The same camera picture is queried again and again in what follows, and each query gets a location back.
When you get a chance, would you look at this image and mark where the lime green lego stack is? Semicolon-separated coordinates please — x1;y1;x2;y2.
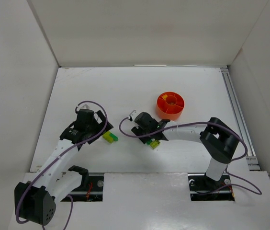
102;131;114;143

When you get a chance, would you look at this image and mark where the orange divided round container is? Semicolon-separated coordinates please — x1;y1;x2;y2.
156;92;185;121

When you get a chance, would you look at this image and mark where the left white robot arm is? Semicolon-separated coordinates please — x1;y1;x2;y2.
14;108;113;226

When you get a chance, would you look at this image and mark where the aluminium rail right side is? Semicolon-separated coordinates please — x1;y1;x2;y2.
220;67;261;171

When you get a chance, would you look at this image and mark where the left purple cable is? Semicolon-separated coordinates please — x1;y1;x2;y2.
14;100;109;230

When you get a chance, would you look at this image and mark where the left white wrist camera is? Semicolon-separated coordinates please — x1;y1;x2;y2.
75;103;90;113

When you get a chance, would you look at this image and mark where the lime square lego brick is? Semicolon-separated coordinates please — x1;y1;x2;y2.
149;140;160;150

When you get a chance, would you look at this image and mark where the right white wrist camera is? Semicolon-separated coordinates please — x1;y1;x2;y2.
127;110;138;121

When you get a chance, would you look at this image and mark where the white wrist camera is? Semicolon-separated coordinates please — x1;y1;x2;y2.
75;103;90;113
127;110;138;121

